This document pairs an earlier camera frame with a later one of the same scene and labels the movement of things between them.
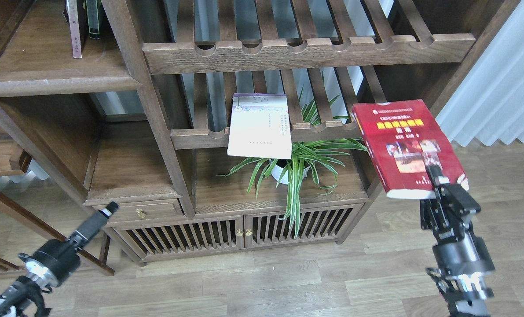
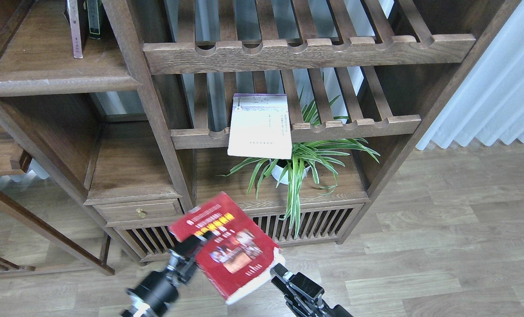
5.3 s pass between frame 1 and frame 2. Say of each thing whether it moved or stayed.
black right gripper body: moved
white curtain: stayed
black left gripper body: moved
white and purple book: stayed
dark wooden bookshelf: stayed
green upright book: stayed
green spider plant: stayed
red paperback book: moved
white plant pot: stayed
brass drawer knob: stayed
